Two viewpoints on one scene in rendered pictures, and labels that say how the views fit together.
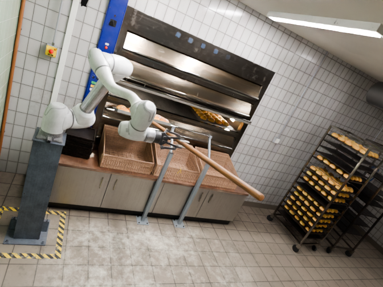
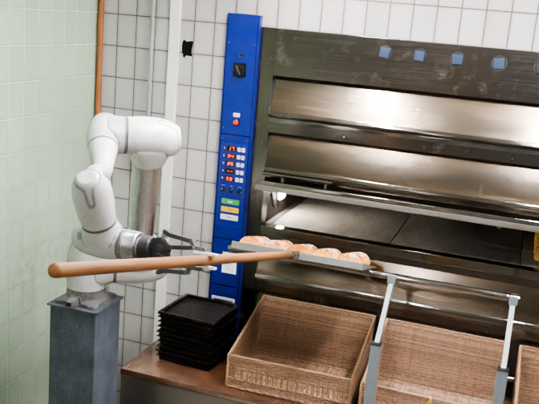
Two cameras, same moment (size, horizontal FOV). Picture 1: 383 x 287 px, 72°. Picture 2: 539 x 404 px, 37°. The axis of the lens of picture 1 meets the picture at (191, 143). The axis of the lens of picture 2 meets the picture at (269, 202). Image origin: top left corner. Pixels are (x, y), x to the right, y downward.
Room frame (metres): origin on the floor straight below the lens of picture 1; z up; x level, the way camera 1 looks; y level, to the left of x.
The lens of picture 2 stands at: (0.18, -1.62, 2.18)
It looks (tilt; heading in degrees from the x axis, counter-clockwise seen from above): 13 degrees down; 46
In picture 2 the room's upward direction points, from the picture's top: 5 degrees clockwise
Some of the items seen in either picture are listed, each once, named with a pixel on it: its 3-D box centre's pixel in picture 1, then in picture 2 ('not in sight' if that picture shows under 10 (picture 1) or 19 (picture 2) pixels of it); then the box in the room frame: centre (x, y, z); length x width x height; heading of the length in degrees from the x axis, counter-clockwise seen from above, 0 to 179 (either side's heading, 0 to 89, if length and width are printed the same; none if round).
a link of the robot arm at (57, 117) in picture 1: (56, 117); (90, 259); (1.80, 1.01, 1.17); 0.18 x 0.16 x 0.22; 150
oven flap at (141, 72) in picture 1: (192, 89); (463, 178); (3.18, 0.25, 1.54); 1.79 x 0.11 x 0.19; 118
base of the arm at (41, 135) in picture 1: (51, 134); (83, 294); (1.78, 1.01, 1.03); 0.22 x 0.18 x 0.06; 28
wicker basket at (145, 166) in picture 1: (127, 149); (302, 349); (2.67, 0.63, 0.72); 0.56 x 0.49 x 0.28; 119
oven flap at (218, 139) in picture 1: (176, 127); (447, 291); (3.18, 0.25, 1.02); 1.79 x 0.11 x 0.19; 118
